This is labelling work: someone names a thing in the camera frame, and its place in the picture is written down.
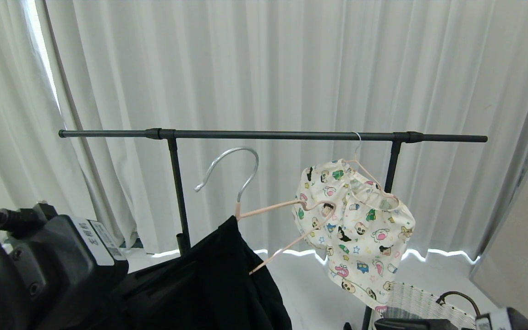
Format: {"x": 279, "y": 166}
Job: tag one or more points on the pink clothes hanger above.
{"x": 358, "y": 146}
{"x": 250, "y": 183}

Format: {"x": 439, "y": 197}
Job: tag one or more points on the cream printed garment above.
{"x": 360, "y": 238}

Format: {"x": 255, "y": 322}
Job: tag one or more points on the black garment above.
{"x": 218, "y": 284}

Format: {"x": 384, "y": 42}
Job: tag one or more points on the black clothes rack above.
{"x": 268, "y": 135}

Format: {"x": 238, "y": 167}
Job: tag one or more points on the white laundry basket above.
{"x": 410, "y": 300}

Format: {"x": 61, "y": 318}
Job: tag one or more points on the white curtain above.
{"x": 268, "y": 64}

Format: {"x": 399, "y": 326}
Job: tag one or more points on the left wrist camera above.
{"x": 62, "y": 266}

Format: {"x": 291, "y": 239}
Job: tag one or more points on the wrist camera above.
{"x": 507, "y": 321}
{"x": 62, "y": 266}

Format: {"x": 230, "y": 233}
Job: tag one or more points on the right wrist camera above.
{"x": 507, "y": 321}

